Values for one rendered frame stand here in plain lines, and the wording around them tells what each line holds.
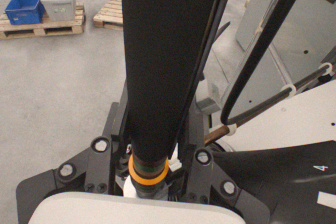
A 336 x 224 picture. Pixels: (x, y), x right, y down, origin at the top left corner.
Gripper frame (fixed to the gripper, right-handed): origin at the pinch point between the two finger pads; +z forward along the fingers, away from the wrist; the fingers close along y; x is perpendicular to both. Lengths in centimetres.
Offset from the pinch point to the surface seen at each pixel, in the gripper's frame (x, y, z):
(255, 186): -12.1, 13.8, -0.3
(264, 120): -28.3, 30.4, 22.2
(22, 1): -128, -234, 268
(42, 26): -136, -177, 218
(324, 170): -8.6, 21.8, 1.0
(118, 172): -27.5, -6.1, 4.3
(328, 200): -7.5, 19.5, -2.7
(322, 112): -18.0, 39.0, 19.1
